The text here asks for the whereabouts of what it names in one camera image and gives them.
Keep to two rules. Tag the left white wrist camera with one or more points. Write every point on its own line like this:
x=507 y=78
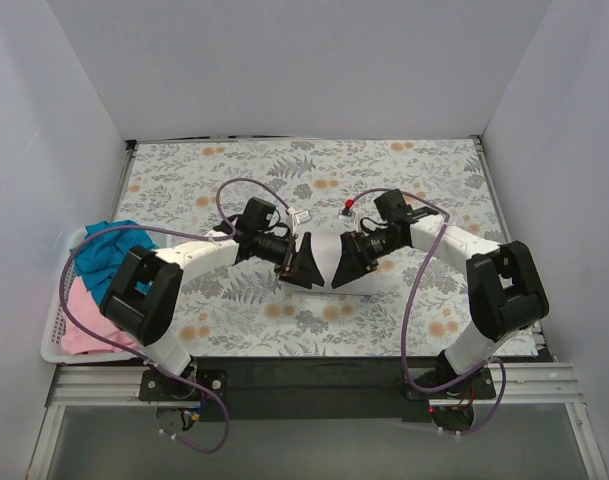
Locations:
x=298 y=216

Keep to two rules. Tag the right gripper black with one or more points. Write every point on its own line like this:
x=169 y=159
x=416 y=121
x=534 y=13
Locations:
x=353 y=250

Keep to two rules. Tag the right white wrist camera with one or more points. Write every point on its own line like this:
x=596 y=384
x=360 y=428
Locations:
x=347 y=213

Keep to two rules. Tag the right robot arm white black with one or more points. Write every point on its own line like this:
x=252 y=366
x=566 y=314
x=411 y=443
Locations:
x=505 y=292

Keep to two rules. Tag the white plastic laundry basket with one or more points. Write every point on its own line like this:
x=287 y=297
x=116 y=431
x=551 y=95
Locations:
x=55 y=327

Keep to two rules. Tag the pink t shirt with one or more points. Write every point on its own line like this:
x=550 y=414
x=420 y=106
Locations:
x=83 y=307

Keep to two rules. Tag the white t shirt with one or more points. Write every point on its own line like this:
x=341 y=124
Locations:
x=326 y=250

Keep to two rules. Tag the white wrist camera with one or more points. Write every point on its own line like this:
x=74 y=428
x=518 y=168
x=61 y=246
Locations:
x=347 y=213
x=298 y=216

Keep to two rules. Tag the aluminium frame rail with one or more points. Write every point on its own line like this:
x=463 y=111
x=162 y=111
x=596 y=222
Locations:
x=547 y=383

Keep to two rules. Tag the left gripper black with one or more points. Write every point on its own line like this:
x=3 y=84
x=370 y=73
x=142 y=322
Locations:
x=291 y=255

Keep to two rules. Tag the teal blue t shirt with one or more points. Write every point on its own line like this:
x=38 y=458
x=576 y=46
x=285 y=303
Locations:
x=99 y=260

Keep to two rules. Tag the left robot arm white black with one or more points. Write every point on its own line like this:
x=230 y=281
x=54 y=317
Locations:
x=142 y=297

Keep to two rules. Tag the floral tablecloth mat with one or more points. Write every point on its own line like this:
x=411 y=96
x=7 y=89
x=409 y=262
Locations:
x=244 y=310

